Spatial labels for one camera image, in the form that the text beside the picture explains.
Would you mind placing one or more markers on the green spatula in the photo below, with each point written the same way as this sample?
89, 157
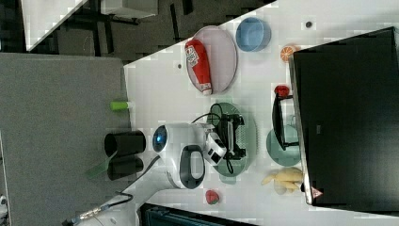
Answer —
100, 168

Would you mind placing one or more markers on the upper black cylinder holder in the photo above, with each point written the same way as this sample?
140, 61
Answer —
125, 143

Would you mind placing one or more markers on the red strawberry near oven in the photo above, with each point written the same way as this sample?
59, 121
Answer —
282, 91

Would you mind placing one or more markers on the yellow banana toy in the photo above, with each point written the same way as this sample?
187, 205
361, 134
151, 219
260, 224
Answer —
285, 180

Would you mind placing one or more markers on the black toaster oven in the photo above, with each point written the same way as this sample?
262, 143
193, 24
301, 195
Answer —
345, 95

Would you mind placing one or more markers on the lower black cylinder holder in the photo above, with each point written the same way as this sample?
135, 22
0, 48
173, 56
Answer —
124, 166

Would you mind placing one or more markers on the blue bowl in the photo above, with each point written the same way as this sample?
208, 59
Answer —
253, 34

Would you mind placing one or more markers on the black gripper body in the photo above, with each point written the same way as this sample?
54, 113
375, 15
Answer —
226, 129

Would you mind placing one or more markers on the grey round plate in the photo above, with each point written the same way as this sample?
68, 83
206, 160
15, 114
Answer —
222, 58

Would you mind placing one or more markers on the orange slice toy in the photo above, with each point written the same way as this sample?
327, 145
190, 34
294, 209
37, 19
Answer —
286, 52

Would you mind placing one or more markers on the dark blue crate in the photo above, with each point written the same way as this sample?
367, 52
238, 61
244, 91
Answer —
162, 216

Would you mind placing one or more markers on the white background table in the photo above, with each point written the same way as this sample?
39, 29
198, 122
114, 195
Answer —
42, 17

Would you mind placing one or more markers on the red ketchup bottle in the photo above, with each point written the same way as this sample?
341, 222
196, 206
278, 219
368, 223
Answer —
197, 58

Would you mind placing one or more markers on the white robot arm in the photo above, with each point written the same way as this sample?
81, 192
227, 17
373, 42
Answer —
182, 150

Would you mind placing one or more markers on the red strawberry at table edge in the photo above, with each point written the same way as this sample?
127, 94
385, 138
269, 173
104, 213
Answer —
211, 197

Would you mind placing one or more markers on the green plastic strainer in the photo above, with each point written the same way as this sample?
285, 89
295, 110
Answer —
246, 135

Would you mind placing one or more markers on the black cylinder holder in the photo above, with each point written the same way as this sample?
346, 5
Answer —
124, 166
125, 143

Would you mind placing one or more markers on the green marker tube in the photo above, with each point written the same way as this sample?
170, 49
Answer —
118, 106

